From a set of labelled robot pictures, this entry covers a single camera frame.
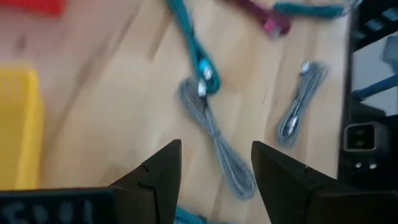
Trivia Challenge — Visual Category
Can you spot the black aluminium table frame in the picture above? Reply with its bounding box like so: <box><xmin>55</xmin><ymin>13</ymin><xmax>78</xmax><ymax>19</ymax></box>
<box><xmin>337</xmin><ymin>0</ymin><xmax>398</xmax><ymax>190</ymax></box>

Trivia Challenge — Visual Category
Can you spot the red plastic basket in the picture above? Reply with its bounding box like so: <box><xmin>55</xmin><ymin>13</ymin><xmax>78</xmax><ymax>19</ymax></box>
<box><xmin>0</xmin><ymin>0</ymin><xmax>68</xmax><ymax>16</ymax></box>

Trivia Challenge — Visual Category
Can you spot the magenta braided USB cable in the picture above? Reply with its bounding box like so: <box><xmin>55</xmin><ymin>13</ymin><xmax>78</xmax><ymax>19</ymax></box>
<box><xmin>222</xmin><ymin>0</ymin><xmax>292</xmax><ymax>37</ymax></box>

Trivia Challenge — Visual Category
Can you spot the yellow plastic basket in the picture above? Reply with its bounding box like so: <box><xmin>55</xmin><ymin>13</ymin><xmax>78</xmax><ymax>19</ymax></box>
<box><xmin>0</xmin><ymin>63</ymin><xmax>44</xmax><ymax>190</ymax></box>

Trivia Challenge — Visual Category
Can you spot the teal braided USB cable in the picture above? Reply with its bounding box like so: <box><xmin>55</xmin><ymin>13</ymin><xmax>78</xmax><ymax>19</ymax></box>
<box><xmin>272</xmin><ymin>0</ymin><xmax>363</xmax><ymax>19</ymax></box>
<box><xmin>174</xmin><ymin>207</ymin><xmax>237</xmax><ymax>224</ymax></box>
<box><xmin>164</xmin><ymin>0</ymin><xmax>222</xmax><ymax>96</ymax></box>

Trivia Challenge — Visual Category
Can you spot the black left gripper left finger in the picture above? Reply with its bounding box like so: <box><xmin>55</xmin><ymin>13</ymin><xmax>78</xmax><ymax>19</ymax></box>
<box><xmin>108</xmin><ymin>139</ymin><xmax>183</xmax><ymax>224</ymax></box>

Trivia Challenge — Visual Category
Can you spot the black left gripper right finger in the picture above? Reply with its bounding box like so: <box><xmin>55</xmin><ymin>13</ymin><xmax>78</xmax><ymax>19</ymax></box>
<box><xmin>251</xmin><ymin>141</ymin><xmax>340</xmax><ymax>224</ymax></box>

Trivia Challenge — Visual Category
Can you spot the black-white braided USB cable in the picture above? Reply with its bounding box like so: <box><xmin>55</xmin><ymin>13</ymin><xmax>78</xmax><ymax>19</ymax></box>
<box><xmin>177</xmin><ymin>77</ymin><xmax>258</xmax><ymax>200</ymax></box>
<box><xmin>275</xmin><ymin>60</ymin><xmax>330</xmax><ymax>149</ymax></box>

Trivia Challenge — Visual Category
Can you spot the blue bar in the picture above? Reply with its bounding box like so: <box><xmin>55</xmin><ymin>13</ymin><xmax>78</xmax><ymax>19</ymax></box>
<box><xmin>353</xmin><ymin>74</ymin><xmax>398</xmax><ymax>101</ymax></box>

